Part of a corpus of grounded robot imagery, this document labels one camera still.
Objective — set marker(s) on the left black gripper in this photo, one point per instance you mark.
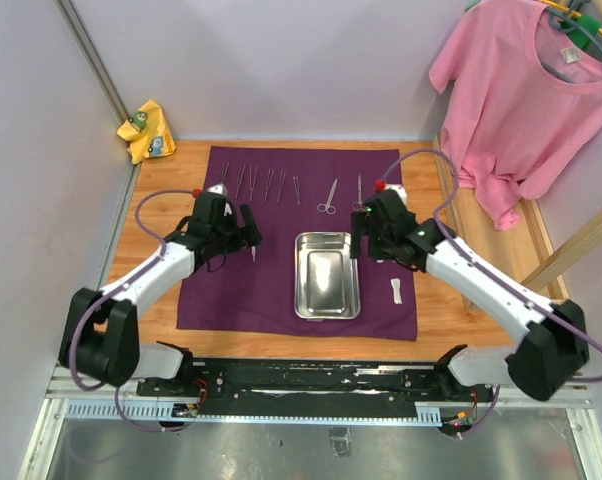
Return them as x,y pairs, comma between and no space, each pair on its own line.
249,236

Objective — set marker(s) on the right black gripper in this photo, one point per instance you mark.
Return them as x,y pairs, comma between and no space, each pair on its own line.
359,228

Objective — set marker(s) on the steel scissors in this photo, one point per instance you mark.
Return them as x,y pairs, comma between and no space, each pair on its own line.
327,206
358,204

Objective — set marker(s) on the steel instrument tray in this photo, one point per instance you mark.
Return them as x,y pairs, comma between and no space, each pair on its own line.
326,277

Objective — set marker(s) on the white gauze pad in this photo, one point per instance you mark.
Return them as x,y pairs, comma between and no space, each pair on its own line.
396,290

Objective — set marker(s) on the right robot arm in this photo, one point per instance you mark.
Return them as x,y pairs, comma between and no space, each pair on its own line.
550,345

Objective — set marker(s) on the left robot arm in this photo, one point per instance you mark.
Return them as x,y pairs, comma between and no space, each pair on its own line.
101,344

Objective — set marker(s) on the yellow paper bag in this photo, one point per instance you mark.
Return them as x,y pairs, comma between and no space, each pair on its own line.
147,133

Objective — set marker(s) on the wooden tray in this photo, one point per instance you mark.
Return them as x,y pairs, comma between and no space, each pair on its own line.
517,252

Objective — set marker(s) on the pink t-shirt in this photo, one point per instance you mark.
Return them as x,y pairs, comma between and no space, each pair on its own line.
524,101

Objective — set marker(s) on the wooden beam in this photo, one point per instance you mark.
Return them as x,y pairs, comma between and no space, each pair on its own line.
584,241

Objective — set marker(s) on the grey clothes hanger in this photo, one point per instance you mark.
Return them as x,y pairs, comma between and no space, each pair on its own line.
589,49

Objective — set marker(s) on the green hanger clip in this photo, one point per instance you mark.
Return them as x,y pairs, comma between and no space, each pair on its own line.
588,25

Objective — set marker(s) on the yellow hoop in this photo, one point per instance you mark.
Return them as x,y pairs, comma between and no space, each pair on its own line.
563,18

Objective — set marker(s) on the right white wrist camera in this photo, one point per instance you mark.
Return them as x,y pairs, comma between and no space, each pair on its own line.
400,191

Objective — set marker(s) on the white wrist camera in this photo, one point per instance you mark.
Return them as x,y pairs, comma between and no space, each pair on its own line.
400,191
220,189

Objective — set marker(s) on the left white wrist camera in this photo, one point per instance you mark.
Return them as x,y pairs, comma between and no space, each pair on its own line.
220,189

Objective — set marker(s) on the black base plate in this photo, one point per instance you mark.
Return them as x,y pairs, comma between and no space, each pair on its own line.
312,389

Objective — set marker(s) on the aluminium rail frame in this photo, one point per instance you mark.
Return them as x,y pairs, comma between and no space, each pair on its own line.
453,421

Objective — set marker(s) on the aluminium corner post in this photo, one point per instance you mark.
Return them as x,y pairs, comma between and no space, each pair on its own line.
74,22

